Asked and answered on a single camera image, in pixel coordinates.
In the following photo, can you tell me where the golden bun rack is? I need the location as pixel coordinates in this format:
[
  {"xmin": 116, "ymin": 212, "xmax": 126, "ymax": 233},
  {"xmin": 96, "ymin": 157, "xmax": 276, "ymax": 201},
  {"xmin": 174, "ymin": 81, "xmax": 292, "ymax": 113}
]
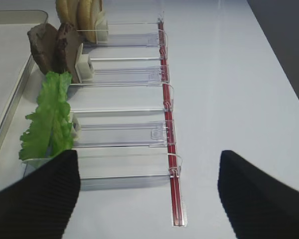
[
  {"xmin": 55, "ymin": 0, "xmax": 79, "ymax": 28},
  {"xmin": 77, "ymin": 0, "xmax": 103, "ymax": 42}
]

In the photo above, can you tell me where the brown meat patty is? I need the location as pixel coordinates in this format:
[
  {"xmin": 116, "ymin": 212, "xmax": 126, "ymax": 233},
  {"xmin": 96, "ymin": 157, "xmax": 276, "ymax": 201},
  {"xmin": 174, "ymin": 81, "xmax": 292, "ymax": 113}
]
[
  {"xmin": 27, "ymin": 23, "xmax": 57, "ymax": 75},
  {"xmin": 54, "ymin": 22, "xmax": 82, "ymax": 84}
]

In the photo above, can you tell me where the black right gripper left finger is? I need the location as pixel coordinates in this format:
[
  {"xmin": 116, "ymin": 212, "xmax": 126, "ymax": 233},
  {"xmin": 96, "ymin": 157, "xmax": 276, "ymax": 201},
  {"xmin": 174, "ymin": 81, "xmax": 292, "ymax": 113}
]
[{"xmin": 0, "ymin": 150, "xmax": 80, "ymax": 239}]

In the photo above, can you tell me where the clear acrylic right rack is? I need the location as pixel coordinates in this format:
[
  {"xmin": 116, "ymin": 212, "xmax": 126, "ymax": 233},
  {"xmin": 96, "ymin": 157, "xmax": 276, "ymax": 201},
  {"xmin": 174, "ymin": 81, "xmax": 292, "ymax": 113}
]
[{"xmin": 21, "ymin": 11, "xmax": 187, "ymax": 228}]

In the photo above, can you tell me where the brown meat patty front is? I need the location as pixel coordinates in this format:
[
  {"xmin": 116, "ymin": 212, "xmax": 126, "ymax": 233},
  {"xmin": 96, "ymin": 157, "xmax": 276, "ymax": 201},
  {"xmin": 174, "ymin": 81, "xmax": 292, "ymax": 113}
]
[{"xmin": 54, "ymin": 22, "xmax": 82, "ymax": 84}]

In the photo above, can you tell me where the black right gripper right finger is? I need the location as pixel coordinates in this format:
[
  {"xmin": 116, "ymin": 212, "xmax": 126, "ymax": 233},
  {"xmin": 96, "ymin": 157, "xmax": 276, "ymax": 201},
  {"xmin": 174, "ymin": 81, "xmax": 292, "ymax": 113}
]
[{"xmin": 217, "ymin": 150, "xmax": 299, "ymax": 239}]

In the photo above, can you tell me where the golden bun rear right rack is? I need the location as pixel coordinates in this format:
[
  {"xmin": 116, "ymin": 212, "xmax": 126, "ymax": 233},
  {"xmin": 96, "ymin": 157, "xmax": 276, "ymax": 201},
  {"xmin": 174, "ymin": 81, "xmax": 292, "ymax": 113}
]
[{"xmin": 55, "ymin": 0, "xmax": 79, "ymax": 28}]

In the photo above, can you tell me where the golden bun front right rack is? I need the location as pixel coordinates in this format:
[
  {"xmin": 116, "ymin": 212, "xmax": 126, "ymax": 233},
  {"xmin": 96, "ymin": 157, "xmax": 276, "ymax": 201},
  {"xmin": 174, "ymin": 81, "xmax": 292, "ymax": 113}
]
[{"xmin": 77, "ymin": 0, "xmax": 103, "ymax": 42}]

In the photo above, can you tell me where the green lettuce leaf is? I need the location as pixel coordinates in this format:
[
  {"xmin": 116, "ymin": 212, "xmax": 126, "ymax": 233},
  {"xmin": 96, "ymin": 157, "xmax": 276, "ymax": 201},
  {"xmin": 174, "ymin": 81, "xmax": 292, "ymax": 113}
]
[{"xmin": 18, "ymin": 72, "xmax": 74, "ymax": 160}]

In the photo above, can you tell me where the silver metal tray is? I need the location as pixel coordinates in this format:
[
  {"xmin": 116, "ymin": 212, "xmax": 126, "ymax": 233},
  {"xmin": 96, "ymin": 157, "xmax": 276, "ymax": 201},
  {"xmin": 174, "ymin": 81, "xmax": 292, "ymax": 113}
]
[{"xmin": 0, "ymin": 10, "xmax": 48, "ymax": 149}]

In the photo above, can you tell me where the brown meat patty rear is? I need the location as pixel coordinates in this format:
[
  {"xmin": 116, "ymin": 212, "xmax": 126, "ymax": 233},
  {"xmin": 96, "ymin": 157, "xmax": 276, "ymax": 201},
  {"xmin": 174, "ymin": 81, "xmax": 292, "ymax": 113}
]
[{"xmin": 27, "ymin": 23, "xmax": 57, "ymax": 75}]

